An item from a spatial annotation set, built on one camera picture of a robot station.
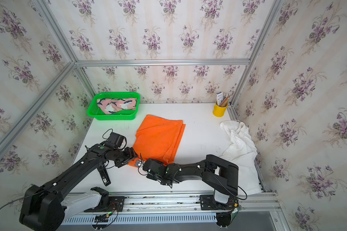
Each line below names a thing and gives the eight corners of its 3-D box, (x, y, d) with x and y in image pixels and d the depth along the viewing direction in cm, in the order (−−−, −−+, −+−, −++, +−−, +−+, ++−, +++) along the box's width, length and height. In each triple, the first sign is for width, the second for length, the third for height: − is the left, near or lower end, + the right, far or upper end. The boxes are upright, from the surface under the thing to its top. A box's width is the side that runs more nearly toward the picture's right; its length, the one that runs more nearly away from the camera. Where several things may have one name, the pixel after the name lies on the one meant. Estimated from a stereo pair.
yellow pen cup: (210, 114, 115) (213, 106, 108) (213, 109, 119) (215, 100, 112) (222, 118, 113) (225, 110, 105) (224, 112, 117) (227, 104, 109)
